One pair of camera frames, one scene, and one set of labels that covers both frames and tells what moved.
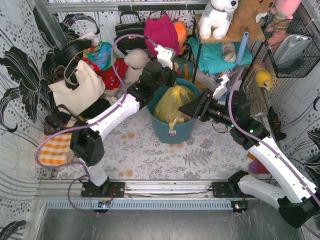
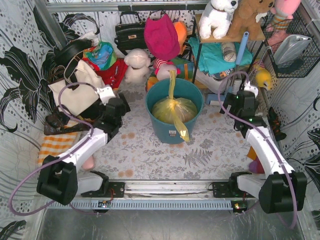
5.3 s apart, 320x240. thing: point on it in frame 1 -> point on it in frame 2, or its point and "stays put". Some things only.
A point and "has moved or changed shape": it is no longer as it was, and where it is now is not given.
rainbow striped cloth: [187, 68] stays put
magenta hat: [162, 32] stays put
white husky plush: [217, 15] stays put
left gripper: [169, 75] -> [88, 113]
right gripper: [203, 106] -> [227, 106]
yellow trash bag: [166, 105] has moved or changed shape
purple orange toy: [255, 166] stays put
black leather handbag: [130, 43] stays put
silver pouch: [290, 48] stays put
